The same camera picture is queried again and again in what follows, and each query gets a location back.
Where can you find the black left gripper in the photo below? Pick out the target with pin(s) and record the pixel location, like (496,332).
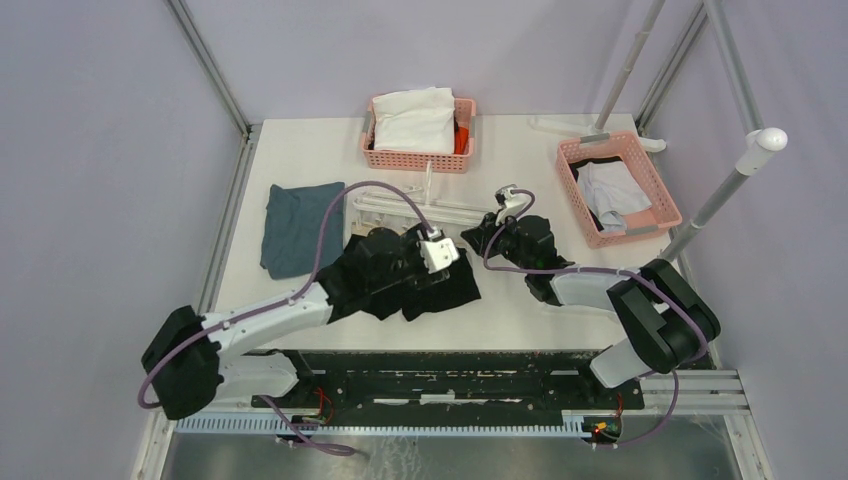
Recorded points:
(424,277)

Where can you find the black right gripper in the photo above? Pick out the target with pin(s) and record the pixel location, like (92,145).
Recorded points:
(477,236)

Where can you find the black underwear beige waistband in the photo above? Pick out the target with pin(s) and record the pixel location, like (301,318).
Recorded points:
(457,289)

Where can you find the white clip hanger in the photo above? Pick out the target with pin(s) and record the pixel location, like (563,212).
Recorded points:
(444,199)

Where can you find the pink basket with white cloth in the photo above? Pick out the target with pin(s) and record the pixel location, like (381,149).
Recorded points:
(465,117)

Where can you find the pink basket with underwear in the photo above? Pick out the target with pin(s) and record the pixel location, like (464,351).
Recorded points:
(626,146)

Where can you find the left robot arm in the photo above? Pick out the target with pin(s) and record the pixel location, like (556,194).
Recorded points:
(188,361)

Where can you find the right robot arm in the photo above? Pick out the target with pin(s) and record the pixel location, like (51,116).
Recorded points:
(666,323)

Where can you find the light grey underwear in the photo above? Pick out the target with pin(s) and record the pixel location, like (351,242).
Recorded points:
(611,193)

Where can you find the folded blue-grey cloth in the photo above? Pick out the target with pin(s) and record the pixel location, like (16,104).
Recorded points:
(295,230)

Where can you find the white crumpled cloth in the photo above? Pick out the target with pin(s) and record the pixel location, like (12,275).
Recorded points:
(418,121)

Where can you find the metal drying rack stand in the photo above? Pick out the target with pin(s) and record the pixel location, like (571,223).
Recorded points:
(762,143)

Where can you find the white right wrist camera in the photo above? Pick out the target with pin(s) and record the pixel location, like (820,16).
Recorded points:
(510,203)

